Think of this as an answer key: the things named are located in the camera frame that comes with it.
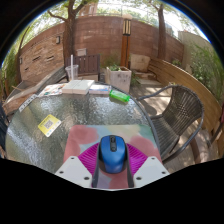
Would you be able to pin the black slatted garden chair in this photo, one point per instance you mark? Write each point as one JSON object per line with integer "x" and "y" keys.
{"x": 2, "y": 120}

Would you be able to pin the green plastic packet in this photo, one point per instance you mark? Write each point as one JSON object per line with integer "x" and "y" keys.
{"x": 119, "y": 95}

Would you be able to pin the floral pink mouse pad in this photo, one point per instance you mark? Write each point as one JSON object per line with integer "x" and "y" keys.
{"x": 80, "y": 140}

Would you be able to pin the forked tree trunk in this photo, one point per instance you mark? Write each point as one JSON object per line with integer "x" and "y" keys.
{"x": 69, "y": 36}

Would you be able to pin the thin pale booklet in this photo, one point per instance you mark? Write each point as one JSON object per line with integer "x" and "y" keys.
{"x": 100, "y": 89}

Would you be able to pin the yellow printed card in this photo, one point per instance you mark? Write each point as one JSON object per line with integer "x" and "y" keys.
{"x": 49, "y": 125}

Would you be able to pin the beige stone slab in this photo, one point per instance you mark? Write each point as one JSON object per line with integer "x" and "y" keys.
{"x": 140, "y": 62}

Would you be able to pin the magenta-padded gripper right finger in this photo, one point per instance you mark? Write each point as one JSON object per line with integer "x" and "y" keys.
{"x": 150, "y": 170}

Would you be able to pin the dark red folded umbrella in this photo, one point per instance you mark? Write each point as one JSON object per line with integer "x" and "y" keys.
{"x": 222, "y": 118}

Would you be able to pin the stone garden counter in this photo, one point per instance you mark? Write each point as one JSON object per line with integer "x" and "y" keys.
{"x": 50, "y": 78}

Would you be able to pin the brown wicker chair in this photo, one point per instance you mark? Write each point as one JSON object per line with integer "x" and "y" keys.
{"x": 180, "y": 113}

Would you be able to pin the wooden garden lamp post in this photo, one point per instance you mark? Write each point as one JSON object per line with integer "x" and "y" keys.
{"x": 125, "y": 46}

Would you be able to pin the white concrete planter with plants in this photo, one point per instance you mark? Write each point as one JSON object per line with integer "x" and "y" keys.
{"x": 120, "y": 80}

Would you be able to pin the grey wall box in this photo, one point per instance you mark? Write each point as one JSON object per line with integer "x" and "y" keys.
{"x": 81, "y": 52}

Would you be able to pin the dark wooden slatted chair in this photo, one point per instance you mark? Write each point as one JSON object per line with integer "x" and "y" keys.
{"x": 88, "y": 65}

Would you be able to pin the black wall lamp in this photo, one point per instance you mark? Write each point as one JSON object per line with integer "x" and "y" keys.
{"x": 58, "y": 39}
{"x": 20, "y": 60}

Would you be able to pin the clear plastic cup with straw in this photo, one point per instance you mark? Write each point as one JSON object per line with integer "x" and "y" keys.
{"x": 72, "y": 71}

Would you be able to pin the slim tree trunk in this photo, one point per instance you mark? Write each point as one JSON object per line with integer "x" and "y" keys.
{"x": 161, "y": 33}

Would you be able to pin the blue and black computer mouse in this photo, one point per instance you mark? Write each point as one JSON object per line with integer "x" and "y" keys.
{"x": 112, "y": 155}

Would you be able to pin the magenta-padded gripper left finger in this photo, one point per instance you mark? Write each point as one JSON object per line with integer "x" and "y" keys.
{"x": 75, "y": 170}

